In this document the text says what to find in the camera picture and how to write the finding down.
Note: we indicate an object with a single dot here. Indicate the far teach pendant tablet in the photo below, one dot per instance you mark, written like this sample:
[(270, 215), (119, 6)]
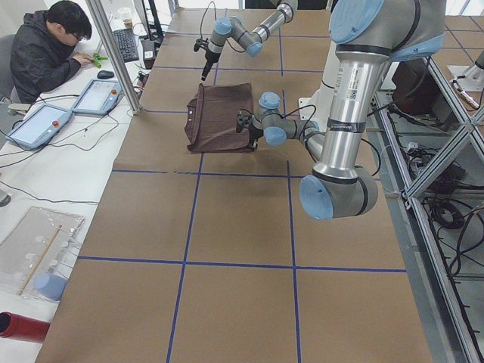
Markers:
[(98, 98)]

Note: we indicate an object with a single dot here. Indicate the brown t-shirt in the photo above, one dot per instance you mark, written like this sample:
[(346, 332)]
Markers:
[(212, 119)]

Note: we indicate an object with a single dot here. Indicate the brown paper table cover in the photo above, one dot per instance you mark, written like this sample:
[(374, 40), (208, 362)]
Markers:
[(211, 258)]

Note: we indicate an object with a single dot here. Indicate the black computer mouse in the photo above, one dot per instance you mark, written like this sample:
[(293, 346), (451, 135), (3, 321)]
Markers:
[(105, 74)]

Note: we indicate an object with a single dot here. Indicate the drink cup with lid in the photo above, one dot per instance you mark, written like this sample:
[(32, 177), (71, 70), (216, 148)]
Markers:
[(125, 15)]

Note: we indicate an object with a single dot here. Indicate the seated person in black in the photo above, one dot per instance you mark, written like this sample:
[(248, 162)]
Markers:
[(43, 53)]

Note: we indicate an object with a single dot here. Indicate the clear bag with cardboard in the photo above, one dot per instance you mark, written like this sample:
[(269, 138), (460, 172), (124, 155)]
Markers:
[(22, 246)]

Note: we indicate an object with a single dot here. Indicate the aluminium frame post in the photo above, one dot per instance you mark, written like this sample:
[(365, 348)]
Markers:
[(102, 25)]

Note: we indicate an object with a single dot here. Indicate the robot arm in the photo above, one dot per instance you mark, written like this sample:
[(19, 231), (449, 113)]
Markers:
[(369, 36), (251, 41)]

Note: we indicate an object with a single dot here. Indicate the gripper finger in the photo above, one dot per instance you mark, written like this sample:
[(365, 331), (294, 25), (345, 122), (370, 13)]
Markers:
[(252, 145), (205, 73), (210, 65)]

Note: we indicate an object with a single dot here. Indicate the near teach pendant tablet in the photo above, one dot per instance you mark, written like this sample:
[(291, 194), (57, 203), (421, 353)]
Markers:
[(40, 127)]

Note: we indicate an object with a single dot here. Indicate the teach pendant tablet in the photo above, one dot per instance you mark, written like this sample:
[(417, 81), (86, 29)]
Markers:
[(40, 127), (98, 98)]

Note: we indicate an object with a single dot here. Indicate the wooden stick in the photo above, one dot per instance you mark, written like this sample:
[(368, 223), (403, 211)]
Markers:
[(38, 261)]

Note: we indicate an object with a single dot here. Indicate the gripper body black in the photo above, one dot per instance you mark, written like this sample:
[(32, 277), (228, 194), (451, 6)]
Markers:
[(253, 136), (209, 59)]

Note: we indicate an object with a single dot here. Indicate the black power adapter box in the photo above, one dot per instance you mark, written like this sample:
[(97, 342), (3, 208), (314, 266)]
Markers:
[(148, 53)]

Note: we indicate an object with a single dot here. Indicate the light blue cup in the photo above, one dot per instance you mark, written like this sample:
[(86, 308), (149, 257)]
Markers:
[(50, 286)]

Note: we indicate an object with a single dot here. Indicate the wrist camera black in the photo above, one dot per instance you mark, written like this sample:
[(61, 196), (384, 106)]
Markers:
[(201, 44), (243, 121)]

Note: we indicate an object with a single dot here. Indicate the red cylinder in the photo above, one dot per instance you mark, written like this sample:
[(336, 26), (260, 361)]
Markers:
[(19, 327)]

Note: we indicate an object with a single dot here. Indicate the white camera mast with base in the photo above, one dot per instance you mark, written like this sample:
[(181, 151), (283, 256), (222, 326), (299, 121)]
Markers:
[(322, 97)]

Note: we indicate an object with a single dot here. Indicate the black keyboard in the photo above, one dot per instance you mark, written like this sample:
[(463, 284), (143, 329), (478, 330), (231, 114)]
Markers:
[(125, 40)]

